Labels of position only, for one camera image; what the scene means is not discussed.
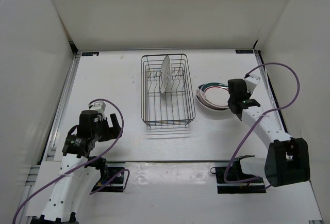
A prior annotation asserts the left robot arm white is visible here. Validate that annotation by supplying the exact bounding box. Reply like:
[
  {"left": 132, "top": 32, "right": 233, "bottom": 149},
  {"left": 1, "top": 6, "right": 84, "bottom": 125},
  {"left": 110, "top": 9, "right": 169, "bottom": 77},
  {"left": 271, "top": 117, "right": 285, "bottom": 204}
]
[{"left": 31, "top": 110, "right": 121, "bottom": 223}]

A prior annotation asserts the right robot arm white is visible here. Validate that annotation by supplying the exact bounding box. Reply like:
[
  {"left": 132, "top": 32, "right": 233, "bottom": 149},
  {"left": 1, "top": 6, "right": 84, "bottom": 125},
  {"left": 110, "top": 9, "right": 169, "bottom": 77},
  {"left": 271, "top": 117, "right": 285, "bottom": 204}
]
[{"left": 224, "top": 76, "right": 310, "bottom": 187}]

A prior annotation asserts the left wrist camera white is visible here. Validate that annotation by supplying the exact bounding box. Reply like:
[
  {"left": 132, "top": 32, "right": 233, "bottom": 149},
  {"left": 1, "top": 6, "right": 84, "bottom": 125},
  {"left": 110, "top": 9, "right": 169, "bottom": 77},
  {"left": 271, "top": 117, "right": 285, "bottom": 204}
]
[{"left": 88, "top": 101, "right": 106, "bottom": 120}]

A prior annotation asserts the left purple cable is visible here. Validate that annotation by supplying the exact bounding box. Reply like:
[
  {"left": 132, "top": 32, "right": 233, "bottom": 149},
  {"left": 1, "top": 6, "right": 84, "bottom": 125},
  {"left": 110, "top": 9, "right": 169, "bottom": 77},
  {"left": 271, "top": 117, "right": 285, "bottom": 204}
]
[{"left": 12, "top": 99, "right": 130, "bottom": 222}]

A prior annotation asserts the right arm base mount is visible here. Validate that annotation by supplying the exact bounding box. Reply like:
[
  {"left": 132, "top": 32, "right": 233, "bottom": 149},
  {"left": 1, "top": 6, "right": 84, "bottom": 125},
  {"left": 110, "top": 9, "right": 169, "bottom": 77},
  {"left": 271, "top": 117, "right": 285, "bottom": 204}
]
[{"left": 209, "top": 155, "right": 267, "bottom": 194}]

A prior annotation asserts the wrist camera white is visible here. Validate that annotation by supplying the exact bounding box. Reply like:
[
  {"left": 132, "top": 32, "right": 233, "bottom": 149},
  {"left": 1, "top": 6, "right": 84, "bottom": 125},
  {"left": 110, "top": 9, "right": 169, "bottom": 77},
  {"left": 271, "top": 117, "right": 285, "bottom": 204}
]
[
  {"left": 243, "top": 74, "right": 260, "bottom": 94},
  {"left": 88, "top": 101, "right": 106, "bottom": 120}
]

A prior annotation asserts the white plate in rack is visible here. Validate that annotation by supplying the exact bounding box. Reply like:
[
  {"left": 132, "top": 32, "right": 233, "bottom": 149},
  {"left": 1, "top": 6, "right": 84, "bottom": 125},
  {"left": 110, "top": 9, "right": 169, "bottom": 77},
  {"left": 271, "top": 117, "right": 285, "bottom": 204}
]
[{"left": 159, "top": 55, "right": 172, "bottom": 93}]

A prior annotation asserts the green red rimmed plate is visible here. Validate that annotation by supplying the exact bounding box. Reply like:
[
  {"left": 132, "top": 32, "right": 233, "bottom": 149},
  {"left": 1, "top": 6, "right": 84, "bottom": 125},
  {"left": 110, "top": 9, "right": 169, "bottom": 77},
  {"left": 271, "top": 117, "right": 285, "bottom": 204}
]
[{"left": 195, "top": 82, "right": 229, "bottom": 111}]

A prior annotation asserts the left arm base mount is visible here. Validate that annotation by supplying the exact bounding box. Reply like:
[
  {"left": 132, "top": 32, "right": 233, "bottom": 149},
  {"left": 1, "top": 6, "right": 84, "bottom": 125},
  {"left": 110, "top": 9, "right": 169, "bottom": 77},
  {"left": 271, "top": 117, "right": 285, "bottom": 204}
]
[{"left": 91, "top": 167, "right": 130, "bottom": 193}]

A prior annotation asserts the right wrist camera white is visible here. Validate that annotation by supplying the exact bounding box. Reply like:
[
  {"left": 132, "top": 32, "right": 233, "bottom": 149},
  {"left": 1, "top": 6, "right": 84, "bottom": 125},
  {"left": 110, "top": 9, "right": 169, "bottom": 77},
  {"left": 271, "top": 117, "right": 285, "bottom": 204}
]
[{"left": 243, "top": 74, "right": 260, "bottom": 94}]

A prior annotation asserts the wire dish rack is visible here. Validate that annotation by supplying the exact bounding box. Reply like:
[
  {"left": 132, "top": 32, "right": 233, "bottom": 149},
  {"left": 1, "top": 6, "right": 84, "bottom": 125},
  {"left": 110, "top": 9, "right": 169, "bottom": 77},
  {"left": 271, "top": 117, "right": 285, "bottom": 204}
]
[{"left": 141, "top": 53, "right": 196, "bottom": 128}]

